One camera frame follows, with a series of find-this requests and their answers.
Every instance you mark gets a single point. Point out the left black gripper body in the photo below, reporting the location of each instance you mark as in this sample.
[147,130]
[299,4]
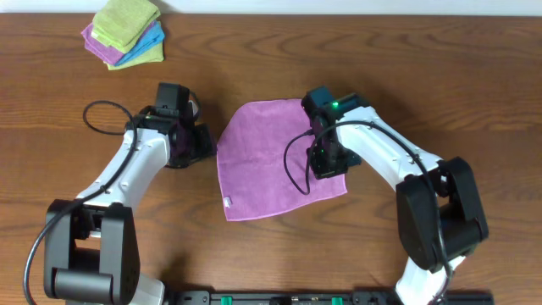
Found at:
[202,141]

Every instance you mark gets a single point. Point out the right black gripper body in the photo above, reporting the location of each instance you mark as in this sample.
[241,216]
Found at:
[330,160]

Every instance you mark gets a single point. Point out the purple microfiber cloth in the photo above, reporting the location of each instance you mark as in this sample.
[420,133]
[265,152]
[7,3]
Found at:
[253,170]

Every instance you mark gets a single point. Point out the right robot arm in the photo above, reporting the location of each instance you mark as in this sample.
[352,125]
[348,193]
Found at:
[440,215]

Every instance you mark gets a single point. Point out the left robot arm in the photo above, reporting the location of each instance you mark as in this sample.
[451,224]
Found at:
[91,250]

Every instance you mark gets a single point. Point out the bottom green folded cloth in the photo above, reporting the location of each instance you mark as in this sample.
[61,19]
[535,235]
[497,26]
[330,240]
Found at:
[152,55]

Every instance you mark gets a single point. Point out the green folded cloth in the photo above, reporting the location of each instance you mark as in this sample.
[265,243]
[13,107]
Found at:
[152,55]
[120,23]

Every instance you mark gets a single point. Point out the blue folded cloth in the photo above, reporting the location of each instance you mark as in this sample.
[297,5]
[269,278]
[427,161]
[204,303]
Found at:
[151,36]

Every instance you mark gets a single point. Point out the purple folded cloth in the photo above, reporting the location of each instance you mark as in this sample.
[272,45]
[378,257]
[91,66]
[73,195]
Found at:
[109,55]

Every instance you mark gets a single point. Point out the top green folded cloth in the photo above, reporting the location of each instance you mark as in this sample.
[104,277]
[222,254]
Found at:
[120,23]

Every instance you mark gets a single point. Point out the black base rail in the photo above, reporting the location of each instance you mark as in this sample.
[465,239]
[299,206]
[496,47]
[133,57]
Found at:
[330,297]

